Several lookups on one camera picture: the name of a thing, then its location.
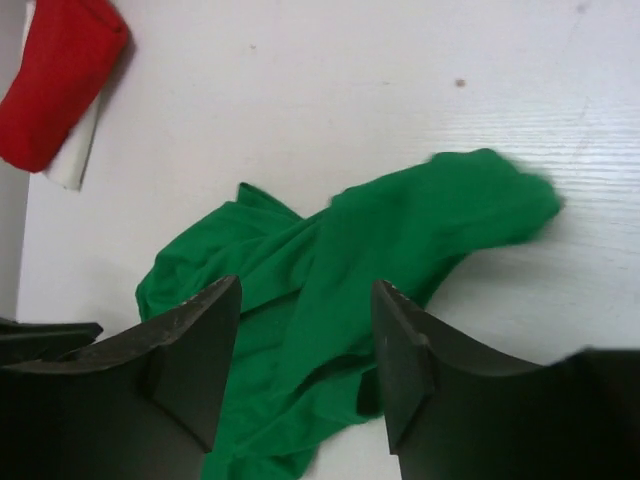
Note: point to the white t shirt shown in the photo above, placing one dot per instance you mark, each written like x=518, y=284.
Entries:
x=67, y=167

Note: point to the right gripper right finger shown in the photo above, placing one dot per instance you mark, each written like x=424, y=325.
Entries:
x=456, y=408

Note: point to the green t shirt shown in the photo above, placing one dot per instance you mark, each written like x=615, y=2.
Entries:
x=304, y=365

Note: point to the red t shirt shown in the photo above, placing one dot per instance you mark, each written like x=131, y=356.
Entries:
x=70, y=51

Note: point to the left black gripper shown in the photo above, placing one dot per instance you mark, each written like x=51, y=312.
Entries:
x=24, y=342

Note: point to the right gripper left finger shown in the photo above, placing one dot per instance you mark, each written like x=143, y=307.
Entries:
x=142, y=404

